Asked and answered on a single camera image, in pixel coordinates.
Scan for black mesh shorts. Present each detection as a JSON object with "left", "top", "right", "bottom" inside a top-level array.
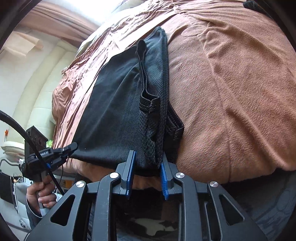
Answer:
[{"left": 71, "top": 27, "right": 184, "bottom": 176}]

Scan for dark folded clothes pile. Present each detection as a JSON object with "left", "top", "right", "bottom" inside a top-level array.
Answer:
[{"left": 243, "top": 0, "right": 267, "bottom": 15}]

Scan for person's left hand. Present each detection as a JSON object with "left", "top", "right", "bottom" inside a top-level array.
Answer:
[{"left": 26, "top": 175, "right": 57, "bottom": 217}]

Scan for cream leather headboard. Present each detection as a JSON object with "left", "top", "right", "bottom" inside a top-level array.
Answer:
[{"left": 1, "top": 28, "right": 77, "bottom": 140}]

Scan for pinkish brown curtain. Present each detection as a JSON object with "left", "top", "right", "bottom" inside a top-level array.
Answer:
[{"left": 18, "top": 1, "right": 99, "bottom": 47}]

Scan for pale green bed sheet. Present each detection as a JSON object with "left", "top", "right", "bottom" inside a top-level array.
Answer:
[{"left": 75, "top": 1, "right": 145, "bottom": 58}]

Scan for brown terry bed blanket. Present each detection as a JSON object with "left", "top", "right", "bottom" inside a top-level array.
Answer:
[{"left": 52, "top": 1, "right": 295, "bottom": 183}]

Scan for black cable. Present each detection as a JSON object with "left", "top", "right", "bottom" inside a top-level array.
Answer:
[{"left": 0, "top": 110, "right": 65, "bottom": 196}]

